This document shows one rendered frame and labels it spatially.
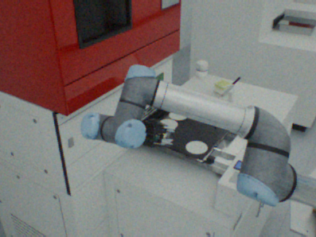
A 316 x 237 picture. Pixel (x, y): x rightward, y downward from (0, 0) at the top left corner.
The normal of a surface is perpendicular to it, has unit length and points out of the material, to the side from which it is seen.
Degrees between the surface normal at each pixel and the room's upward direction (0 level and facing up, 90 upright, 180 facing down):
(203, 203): 0
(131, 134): 74
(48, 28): 90
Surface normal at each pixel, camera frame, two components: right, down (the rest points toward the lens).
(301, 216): 0.00, -0.85
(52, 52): -0.54, 0.44
